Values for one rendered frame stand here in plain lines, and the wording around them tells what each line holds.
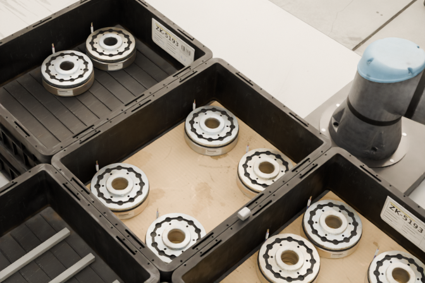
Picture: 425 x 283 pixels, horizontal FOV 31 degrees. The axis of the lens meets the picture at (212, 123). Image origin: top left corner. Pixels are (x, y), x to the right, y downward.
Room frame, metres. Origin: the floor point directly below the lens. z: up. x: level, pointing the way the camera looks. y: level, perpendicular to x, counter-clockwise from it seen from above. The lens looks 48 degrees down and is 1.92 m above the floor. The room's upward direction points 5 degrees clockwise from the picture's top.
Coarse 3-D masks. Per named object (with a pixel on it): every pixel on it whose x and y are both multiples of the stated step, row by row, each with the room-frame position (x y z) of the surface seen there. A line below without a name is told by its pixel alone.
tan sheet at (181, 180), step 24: (240, 120) 1.01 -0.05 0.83; (168, 144) 0.93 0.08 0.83; (240, 144) 0.94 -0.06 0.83; (264, 144) 0.95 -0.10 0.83; (144, 168) 0.86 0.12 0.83; (168, 168) 0.87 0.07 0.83; (192, 168) 0.87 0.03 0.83; (216, 168) 0.88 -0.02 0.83; (168, 192) 0.81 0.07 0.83; (192, 192) 0.82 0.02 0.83; (216, 192) 0.82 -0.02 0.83; (240, 192) 0.83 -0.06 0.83; (144, 216) 0.76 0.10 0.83; (192, 216) 0.77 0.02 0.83; (216, 216) 0.77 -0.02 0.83; (144, 240) 0.71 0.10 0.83
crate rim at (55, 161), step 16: (208, 64) 1.05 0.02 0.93; (224, 64) 1.05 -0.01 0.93; (176, 80) 1.00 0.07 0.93; (240, 80) 1.02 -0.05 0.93; (160, 96) 0.95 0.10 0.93; (272, 96) 0.98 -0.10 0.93; (128, 112) 0.91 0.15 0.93; (288, 112) 0.94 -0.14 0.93; (112, 128) 0.87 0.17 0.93; (304, 128) 0.91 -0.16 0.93; (80, 144) 0.82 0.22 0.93; (304, 160) 0.83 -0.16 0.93; (64, 176) 0.75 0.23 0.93; (288, 176) 0.80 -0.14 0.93; (80, 192) 0.72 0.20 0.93; (272, 192) 0.76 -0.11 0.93; (96, 208) 0.69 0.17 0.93; (240, 208) 0.72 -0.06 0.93; (112, 224) 0.67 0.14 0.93; (224, 224) 0.69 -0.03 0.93; (128, 240) 0.64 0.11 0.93; (208, 240) 0.65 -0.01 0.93; (160, 272) 0.59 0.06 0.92
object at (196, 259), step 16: (320, 160) 0.84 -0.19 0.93; (352, 160) 0.84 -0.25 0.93; (304, 176) 0.80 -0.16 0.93; (368, 176) 0.81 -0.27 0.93; (288, 192) 0.77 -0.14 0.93; (400, 192) 0.78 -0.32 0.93; (256, 208) 0.72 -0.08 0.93; (416, 208) 0.75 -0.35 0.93; (240, 224) 0.69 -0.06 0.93; (224, 240) 0.66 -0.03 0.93; (192, 256) 0.62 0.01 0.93; (208, 256) 0.63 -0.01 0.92; (176, 272) 0.59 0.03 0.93
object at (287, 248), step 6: (282, 246) 0.70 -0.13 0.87; (288, 246) 0.70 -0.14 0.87; (294, 246) 0.70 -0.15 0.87; (276, 252) 0.69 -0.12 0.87; (282, 252) 0.69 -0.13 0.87; (294, 252) 0.69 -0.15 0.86; (300, 252) 0.69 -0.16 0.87; (276, 258) 0.67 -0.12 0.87; (300, 258) 0.68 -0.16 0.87; (276, 264) 0.67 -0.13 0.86; (282, 264) 0.66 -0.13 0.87; (300, 264) 0.67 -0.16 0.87; (288, 270) 0.65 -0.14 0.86; (294, 270) 0.66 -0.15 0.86
